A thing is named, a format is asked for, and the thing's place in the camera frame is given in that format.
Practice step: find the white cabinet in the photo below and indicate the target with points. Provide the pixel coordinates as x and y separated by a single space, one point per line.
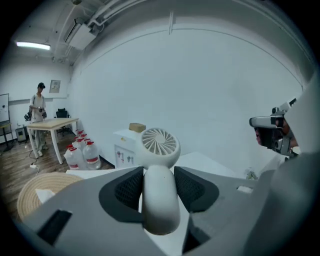
123 147

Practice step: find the cluster of clear water jugs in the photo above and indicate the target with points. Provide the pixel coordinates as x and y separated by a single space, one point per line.
91 156

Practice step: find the whiteboard on stand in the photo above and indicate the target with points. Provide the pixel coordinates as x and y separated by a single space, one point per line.
3 107

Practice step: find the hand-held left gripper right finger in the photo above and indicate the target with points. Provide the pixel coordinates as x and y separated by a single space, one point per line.
220 200

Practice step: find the grey paper shredder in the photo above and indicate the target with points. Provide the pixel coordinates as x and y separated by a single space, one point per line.
21 135

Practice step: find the ceiling tube light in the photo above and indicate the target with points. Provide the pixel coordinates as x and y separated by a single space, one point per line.
33 45

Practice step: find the head-mounted camera rig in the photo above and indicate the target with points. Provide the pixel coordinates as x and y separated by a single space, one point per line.
271 136

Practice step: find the framed wall notice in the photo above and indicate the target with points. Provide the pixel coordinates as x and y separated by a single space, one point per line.
55 86

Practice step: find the white tissue paper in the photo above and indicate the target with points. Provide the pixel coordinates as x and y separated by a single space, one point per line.
44 195

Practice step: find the wooden table with white legs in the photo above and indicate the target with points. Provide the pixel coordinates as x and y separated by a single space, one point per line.
53 123

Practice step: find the white ceiling air conditioner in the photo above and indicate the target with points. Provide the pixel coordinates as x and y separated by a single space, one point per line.
81 36

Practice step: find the small potted plant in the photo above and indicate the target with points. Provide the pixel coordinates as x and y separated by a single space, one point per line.
251 173

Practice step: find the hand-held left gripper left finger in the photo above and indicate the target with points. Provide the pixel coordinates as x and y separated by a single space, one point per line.
82 200

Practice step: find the white wall conduit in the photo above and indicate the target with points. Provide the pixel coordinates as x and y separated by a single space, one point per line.
171 22

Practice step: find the white handheld fan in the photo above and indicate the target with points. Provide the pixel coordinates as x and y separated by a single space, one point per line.
160 190

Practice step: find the black office chair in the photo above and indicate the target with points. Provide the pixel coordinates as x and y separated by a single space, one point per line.
62 113

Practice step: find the brown cardboard box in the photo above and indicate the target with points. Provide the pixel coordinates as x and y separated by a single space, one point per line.
137 127

